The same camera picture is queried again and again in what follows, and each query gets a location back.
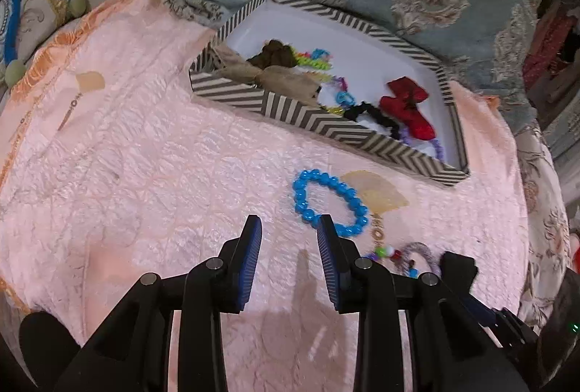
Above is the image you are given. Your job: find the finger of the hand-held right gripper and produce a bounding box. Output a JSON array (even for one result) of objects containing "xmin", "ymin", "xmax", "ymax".
[{"xmin": 439, "ymin": 251, "xmax": 499, "ymax": 329}]

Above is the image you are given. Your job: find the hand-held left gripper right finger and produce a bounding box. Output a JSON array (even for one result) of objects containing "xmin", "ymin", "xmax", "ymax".
[{"xmin": 317, "ymin": 215, "xmax": 529, "ymax": 392}]

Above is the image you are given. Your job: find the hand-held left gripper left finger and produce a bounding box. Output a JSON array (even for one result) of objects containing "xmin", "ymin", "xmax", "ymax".
[{"xmin": 57, "ymin": 215, "xmax": 262, "ymax": 392}]

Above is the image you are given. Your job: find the blue bead bracelet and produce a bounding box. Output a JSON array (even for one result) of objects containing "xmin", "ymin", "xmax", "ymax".
[{"xmin": 292, "ymin": 168, "xmax": 369, "ymax": 237}]

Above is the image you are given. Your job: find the purple bead bracelet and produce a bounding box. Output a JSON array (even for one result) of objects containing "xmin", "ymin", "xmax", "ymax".
[{"xmin": 399, "ymin": 133, "xmax": 448, "ymax": 162}]

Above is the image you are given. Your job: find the black scrunchie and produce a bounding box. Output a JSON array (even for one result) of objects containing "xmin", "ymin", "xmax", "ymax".
[{"xmin": 343, "ymin": 101, "xmax": 403, "ymax": 141}]

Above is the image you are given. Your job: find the striped cardboard box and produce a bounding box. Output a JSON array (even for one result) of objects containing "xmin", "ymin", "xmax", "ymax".
[{"xmin": 189, "ymin": 0, "xmax": 469, "ymax": 187}]

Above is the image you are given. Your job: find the red bow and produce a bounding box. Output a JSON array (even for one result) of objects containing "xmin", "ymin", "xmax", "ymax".
[{"xmin": 380, "ymin": 77, "xmax": 436, "ymax": 140}]

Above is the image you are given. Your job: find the leopard print bow hair tie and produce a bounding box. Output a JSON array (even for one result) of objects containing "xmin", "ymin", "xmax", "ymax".
[{"xmin": 216, "ymin": 50, "xmax": 323, "ymax": 108}]

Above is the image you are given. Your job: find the brown scrunchie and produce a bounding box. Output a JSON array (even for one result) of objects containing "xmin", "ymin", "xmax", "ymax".
[{"xmin": 248, "ymin": 40, "xmax": 296, "ymax": 69}]

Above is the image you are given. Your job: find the colourful plastic link chain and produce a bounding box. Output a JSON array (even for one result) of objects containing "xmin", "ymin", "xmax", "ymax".
[{"xmin": 294, "ymin": 49, "xmax": 355, "ymax": 112}]

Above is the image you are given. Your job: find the grey scrunchie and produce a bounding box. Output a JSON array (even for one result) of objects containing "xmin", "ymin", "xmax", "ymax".
[{"xmin": 401, "ymin": 242, "xmax": 442, "ymax": 277}]

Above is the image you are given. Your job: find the pale fan-shaped earring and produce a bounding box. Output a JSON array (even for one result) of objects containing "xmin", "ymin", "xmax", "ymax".
[
  {"xmin": 57, "ymin": 71, "xmax": 106, "ymax": 132},
  {"xmin": 340, "ymin": 169, "xmax": 410, "ymax": 244}
]

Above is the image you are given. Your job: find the beige floral cloth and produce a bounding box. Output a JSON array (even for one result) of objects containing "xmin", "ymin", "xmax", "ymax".
[{"xmin": 514, "ymin": 127, "xmax": 580, "ymax": 325}]

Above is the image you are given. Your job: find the pink quilted bedspread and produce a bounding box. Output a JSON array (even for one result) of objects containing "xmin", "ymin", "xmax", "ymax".
[{"xmin": 0, "ymin": 0, "xmax": 531, "ymax": 392}]

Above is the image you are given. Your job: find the dark red cloth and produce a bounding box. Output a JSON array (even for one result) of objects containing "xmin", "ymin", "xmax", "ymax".
[{"xmin": 521, "ymin": 0, "xmax": 580, "ymax": 80}]

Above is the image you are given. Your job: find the embroidered floral pillow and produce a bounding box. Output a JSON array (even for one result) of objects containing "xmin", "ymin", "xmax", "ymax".
[{"xmin": 0, "ymin": 0, "xmax": 82, "ymax": 75}]

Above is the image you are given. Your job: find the multicolour bead bracelet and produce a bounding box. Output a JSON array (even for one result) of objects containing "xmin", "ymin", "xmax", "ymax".
[{"xmin": 375, "ymin": 243, "xmax": 420, "ymax": 279}]

